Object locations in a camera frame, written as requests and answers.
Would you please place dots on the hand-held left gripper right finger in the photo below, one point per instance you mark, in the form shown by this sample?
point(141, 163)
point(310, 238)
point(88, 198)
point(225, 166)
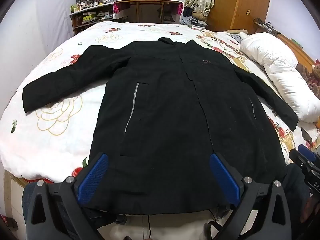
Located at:
point(226, 177)

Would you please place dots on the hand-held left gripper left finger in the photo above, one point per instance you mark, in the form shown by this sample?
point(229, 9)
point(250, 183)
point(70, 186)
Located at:
point(93, 177)

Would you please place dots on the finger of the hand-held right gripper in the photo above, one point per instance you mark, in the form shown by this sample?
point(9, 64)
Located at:
point(306, 151)

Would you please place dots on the black long coat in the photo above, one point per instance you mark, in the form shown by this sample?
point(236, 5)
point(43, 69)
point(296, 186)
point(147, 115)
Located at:
point(162, 105)

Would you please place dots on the pile of clothes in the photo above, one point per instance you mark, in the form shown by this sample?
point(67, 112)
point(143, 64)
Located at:
point(195, 17)

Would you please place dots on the person's right hand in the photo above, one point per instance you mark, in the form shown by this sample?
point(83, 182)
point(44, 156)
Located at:
point(313, 208)

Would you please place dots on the dark flat object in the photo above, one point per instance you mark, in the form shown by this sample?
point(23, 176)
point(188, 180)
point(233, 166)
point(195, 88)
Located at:
point(306, 135)

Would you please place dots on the person's right leg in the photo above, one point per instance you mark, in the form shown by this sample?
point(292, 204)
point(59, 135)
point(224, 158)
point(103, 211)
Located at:
point(297, 192)

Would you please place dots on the bed with floral white cover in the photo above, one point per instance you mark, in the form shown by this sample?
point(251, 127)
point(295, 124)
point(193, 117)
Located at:
point(62, 130)

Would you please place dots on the brown teddy bear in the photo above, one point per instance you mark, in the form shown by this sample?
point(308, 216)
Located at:
point(312, 73)

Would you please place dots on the white puffy duvet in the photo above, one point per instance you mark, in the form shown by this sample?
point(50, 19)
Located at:
point(275, 62)

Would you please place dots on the wooden headboard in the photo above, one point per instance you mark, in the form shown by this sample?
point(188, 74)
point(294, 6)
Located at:
point(300, 47)

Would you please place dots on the black items on headboard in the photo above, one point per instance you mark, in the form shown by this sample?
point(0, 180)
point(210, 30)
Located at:
point(265, 26)

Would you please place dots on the grey crumpled cloth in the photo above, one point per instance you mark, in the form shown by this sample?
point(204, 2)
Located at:
point(236, 38)

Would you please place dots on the wooden corner shelf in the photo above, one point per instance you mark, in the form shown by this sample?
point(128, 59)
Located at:
point(75, 22)

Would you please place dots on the wooden wardrobe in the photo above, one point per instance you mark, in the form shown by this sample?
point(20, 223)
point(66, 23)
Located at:
point(237, 5)

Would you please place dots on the wooden desk with pink sides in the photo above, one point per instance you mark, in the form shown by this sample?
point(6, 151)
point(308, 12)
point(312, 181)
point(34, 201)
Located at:
point(140, 12)

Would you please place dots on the cluster of bottles and jars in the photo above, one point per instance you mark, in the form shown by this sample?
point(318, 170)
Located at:
point(83, 3)

